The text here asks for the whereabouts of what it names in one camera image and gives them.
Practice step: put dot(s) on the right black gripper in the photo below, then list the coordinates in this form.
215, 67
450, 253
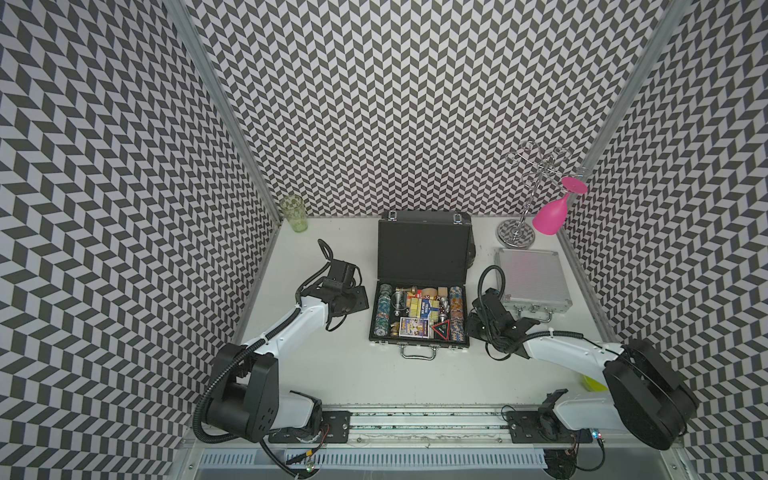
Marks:
473, 319

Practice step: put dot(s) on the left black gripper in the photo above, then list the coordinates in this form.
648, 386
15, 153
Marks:
361, 300

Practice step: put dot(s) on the silver aluminium poker case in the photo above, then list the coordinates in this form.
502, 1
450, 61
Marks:
535, 284

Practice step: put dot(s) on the black poker case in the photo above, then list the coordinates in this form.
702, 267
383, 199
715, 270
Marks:
422, 254

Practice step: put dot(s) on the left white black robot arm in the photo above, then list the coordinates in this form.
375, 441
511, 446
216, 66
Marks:
243, 399

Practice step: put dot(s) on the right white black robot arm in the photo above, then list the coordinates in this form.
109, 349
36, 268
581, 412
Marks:
642, 395

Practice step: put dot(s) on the green all in triangle marker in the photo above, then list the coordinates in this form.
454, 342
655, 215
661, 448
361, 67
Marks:
441, 330

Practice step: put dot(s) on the blue yellow card deck box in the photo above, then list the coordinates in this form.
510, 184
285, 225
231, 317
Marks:
429, 308

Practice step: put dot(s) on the pink plastic wine glass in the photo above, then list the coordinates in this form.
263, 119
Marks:
552, 216

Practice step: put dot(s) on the yellow-green plastic ball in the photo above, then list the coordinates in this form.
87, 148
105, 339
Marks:
593, 385

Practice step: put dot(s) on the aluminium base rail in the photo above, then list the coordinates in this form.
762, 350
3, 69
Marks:
429, 425

